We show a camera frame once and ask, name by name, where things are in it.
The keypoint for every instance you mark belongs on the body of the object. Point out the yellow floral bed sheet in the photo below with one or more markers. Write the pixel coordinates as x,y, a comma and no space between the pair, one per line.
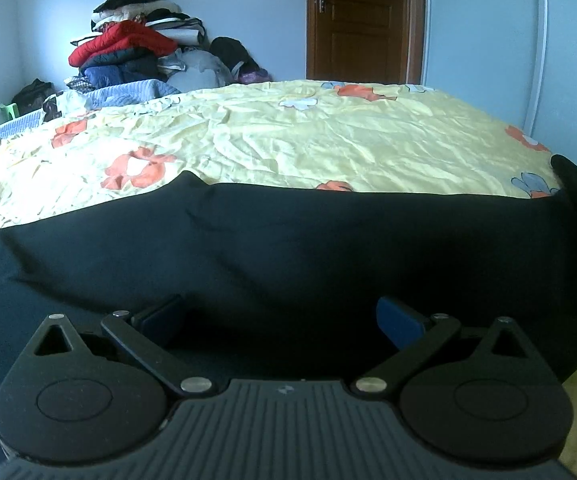
308,135

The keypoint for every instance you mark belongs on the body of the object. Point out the black backpack by wall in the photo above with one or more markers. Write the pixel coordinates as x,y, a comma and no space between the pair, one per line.
244,69

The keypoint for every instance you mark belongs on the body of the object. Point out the red puffer jacket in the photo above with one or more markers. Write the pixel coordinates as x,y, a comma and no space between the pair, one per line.
122,36

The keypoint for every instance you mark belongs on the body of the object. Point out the grey garment bundle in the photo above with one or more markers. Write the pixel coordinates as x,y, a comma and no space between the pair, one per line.
190,70

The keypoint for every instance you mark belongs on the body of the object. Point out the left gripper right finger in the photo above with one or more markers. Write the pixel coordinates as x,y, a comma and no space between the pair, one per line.
474,395

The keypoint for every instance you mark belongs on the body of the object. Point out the white wardrobe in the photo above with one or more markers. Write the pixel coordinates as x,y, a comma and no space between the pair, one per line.
515,59

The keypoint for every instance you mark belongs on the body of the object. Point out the black pants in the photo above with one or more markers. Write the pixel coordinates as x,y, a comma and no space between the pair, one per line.
284,283

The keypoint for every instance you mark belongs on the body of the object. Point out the blue striped blanket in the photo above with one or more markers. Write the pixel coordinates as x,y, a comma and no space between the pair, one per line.
71,103

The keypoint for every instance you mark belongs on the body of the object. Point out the brown wooden door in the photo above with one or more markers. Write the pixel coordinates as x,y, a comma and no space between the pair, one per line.
366,40

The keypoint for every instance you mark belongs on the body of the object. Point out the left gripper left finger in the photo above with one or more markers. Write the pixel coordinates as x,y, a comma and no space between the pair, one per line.
63,403

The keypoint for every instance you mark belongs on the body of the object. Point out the dark navy folded clothes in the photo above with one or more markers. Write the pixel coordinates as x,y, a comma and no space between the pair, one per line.
121,67

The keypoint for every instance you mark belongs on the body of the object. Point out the black bag on floor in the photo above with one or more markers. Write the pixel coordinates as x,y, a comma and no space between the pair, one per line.
31,97

